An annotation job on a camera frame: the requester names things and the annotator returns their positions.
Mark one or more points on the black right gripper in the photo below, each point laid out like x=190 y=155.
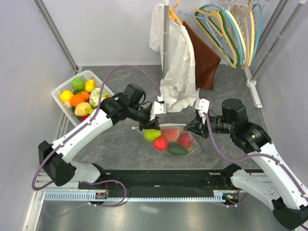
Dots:
x=197 y=125

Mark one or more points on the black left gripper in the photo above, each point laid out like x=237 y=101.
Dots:
x=153 y=124

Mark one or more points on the red pomegranate toy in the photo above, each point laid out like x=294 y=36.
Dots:
x=185 y=139

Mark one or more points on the clear spotted zip top bag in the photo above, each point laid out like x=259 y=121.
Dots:
x=195 y=148

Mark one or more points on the red apple toy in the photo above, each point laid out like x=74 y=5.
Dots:
x=160 y=144

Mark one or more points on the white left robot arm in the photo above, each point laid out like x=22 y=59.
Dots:
x=56 y=158

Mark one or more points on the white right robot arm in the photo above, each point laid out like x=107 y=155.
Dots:
x=288 y=199

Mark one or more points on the green apple toy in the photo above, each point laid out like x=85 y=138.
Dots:
x=151 y=134

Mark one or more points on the dark green avocado toy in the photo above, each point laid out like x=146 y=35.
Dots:
x=177 y=150

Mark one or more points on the white garment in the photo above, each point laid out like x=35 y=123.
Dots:
x=178 y=86

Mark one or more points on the white plastic fruit basket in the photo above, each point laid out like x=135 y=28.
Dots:
x=76 y=113

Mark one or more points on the yellow banana toy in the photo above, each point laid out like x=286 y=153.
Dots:
x=89 y=111

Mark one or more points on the red tomato toy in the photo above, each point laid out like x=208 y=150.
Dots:
x=84 y=118

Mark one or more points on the yellow pear toy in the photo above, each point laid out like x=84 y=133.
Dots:
x=90 y=85

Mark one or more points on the orange toy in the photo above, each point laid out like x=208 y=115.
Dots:
x=76 y=99

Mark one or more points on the brown towel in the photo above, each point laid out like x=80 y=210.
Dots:
x=206 y=61

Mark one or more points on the green tomato toy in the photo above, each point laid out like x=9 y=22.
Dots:
x=78 y=83

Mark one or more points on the grey diagonal rack pole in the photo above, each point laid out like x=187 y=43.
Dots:
x=283 y=15

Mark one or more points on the small garlic bulb toy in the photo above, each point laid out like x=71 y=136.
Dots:
x=68 y=104

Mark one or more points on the yellow lemon toy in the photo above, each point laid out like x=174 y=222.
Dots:
x=66 y=95

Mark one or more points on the beige clothes hanger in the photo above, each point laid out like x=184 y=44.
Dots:
x=244 y=17

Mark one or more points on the grey metal rack pole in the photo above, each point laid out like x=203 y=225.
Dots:
x=165 y=37

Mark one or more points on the orange clothes hanger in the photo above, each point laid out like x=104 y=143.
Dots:
x=173 y=16

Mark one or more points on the green clothes hanger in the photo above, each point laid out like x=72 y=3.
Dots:
x=228 y=31

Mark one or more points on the yellow clothes hanger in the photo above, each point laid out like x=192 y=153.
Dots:
x=214 y=24

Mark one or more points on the blue clothes hanger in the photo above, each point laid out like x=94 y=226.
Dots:
x=237 y=29

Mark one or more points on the teal clothes hanger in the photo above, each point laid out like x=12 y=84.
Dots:
x=259 y=22

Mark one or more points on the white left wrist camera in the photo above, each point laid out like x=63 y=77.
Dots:
x=158 y=107

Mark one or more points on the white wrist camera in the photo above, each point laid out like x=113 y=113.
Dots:
x=158 y=107
x=202 y=107

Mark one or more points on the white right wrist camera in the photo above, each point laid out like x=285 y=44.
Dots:
x=202 y=107

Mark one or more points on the light blue wire hanger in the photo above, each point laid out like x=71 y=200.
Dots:
x=209 y=7

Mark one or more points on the light blue cable duct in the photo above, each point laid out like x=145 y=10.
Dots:
x=95 y=197

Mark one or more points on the aluminium frame rail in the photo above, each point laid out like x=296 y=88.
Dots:
x=56 y=34

